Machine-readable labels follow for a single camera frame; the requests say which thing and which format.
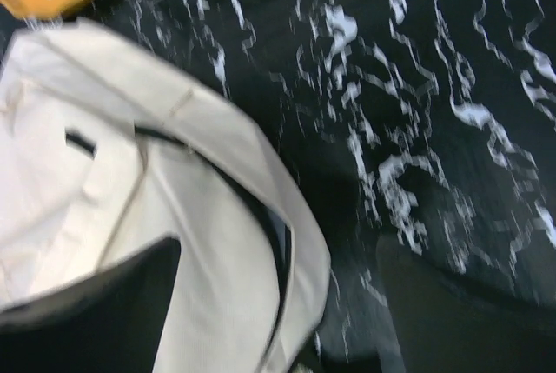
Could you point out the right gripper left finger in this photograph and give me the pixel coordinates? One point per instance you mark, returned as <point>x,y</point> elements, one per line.
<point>111,322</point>

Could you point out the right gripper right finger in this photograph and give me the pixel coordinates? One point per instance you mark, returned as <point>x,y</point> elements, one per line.
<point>446,322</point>

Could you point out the beige canvas backpack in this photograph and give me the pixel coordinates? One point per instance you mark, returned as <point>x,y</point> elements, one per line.
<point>107,149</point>

